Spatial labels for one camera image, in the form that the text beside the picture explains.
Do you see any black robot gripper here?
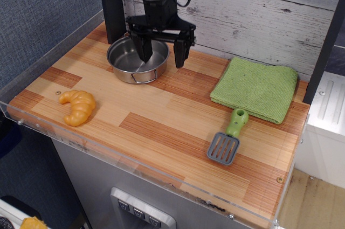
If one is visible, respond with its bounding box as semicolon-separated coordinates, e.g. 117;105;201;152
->
126;0;196;68

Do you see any small stainless steel pot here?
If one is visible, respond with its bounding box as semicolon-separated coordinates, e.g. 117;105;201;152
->
107;37;170;84

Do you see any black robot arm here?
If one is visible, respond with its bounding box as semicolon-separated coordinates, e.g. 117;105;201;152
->
126;0;196;68

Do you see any orange plastic croissant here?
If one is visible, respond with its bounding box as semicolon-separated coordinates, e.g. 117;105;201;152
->
58;90;96;127

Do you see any green folded cloth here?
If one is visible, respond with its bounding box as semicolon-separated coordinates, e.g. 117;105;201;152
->
210;57;298;124

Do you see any green grey toy spatula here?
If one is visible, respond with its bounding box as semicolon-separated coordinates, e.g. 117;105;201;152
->
206;108;249;166

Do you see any grey metal cabinet front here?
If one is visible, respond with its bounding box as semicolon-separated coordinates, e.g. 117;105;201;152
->
53;140;272;228

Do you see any clear acrylic table guard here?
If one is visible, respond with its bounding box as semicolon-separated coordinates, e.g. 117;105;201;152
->
9;25;308;228

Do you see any silver dispenser button panel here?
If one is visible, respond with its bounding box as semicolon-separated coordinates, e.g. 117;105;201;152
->
110;187;177;228

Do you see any white cabinet at right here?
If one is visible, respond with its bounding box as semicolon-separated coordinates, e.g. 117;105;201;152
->
295;72;344;188

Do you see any yellow object bottom left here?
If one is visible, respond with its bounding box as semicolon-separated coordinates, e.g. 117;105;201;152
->
20;217;48;229

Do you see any dark grey left post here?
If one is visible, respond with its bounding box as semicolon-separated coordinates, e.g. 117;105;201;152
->
102;0;127;44

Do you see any dark grey post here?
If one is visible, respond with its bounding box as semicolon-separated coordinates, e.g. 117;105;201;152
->
102;0;127;44
303;0;344;105

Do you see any dark grey right post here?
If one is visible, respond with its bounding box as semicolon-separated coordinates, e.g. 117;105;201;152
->
303;0;344;105

